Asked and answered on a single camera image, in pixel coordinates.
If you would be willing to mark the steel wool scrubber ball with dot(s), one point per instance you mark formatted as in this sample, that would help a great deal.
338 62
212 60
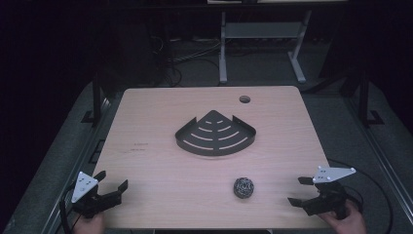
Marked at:
243 187

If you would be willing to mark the black metal corner shelf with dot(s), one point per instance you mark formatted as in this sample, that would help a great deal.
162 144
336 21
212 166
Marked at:
214 136

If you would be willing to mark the person's right hand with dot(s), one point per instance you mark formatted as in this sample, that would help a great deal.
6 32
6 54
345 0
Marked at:
348 223

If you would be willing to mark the white metal stand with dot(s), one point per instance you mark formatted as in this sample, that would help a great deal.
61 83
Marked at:
259 30

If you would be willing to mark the person's left hand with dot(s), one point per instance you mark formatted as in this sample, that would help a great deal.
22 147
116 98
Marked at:
90 225

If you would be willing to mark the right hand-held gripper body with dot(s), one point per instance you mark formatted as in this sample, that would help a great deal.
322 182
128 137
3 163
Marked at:
329 195

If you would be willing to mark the black metal post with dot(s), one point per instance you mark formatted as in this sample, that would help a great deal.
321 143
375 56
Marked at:
364 97
96 97

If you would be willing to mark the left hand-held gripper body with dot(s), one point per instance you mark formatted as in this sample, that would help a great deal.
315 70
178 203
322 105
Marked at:
85 187

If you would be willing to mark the aluminium rail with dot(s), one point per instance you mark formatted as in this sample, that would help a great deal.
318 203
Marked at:
386 162
81 162

